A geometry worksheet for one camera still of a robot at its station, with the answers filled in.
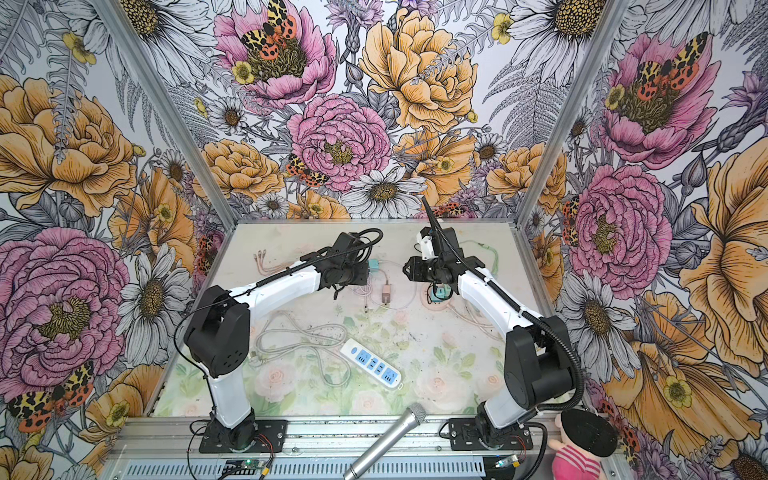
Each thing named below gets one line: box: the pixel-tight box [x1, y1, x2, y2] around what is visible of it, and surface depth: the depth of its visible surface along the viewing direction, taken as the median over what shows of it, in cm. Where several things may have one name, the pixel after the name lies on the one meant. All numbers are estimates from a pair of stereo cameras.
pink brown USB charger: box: [382, 284, 391, 303], surface depth 99 cm
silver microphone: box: [343, 402, 427, 480], surface depth 73 cm
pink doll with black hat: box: [548, 408, 619, 480], surface depth 69 cm
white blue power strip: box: [340, 338, 402, 389], surface depth 85 cm
